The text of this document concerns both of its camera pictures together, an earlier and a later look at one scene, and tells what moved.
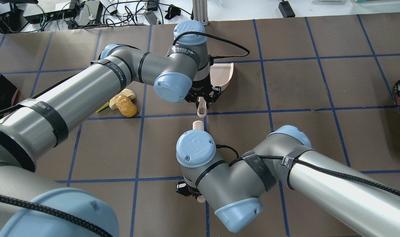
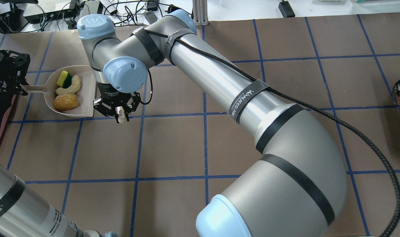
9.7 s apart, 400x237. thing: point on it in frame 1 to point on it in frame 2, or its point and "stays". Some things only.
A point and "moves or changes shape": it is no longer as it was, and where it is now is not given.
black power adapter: (286, 9) stays
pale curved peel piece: (127, 92) moves or changes shape
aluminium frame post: (200, 11) stays
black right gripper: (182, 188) to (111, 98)
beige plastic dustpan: (220, 73) moves or changes shape
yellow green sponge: (103, 107) moves or changes shape
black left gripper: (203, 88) to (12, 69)
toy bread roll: (126, 106) moves or changes shape
